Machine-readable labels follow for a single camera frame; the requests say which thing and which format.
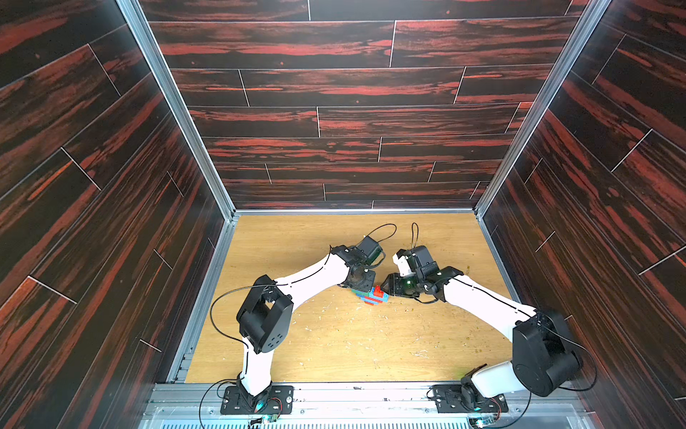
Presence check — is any aluminium front rail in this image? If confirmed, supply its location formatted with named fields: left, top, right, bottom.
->
left=139, top=382, right=597, bottom=428

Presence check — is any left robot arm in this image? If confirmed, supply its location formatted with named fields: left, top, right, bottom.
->
left=237, top=236, right=385, bottom=407

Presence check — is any light blue lego front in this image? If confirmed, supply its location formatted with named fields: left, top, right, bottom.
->
left=360, top=293, right=381, bottom=301

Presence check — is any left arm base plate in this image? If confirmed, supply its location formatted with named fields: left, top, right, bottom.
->
left=220, top=384, right=294, bottom=416

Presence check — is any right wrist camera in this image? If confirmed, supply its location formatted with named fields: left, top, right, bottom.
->
left=392, top=255, right=414, bottom=278

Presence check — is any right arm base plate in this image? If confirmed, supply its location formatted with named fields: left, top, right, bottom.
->
left=427, top=384, right=509, bottom=415

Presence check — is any small red lego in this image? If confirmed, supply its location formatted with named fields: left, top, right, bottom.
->
left=373, top=286, right=389, bottom=301

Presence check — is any left camera cable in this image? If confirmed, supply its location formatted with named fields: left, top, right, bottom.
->
left=365, top=222, right=398, bottom=245

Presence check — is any red long lego brick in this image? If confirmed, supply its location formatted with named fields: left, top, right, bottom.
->
left=363, top=299, right=386, bottom=306

